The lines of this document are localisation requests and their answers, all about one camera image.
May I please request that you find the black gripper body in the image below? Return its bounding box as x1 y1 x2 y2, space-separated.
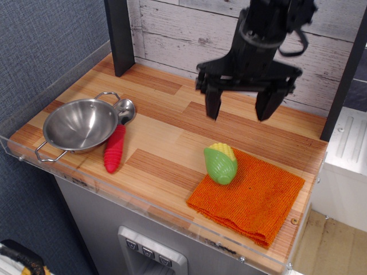
196 5 302 95

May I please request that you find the dark right vertical post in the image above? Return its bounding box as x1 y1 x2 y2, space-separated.
320 10 366 142

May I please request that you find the dark left vertical post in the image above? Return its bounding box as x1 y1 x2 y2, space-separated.
104 0 135 77

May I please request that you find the green yellow toy corn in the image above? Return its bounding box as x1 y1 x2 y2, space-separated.
204 143 238 185

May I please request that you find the dark vertical post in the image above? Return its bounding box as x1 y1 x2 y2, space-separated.
320 10 366 142
104 0 135 77

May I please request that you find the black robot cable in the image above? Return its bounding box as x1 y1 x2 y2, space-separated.
278 27 310 57

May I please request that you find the red handled metal spoon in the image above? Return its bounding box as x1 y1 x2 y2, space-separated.
104 99 136 174

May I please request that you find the orange folded towel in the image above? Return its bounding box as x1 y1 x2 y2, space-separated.
186 149 305 249

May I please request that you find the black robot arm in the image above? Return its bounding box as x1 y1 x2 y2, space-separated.
196 1 317 121

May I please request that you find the silver dispenser panel with buttons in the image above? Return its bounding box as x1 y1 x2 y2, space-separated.
118 226 189 275

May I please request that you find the black yellow object at corner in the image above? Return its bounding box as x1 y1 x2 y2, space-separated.
1 239 52 275

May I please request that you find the white ridged appliance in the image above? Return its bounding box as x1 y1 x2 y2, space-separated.
311 107 366 231

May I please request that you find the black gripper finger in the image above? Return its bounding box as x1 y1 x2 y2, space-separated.
205 88 223 120
255 91 286 121

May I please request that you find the stainless steel bowl with handles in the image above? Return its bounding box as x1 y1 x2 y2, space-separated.
35 92 121 162

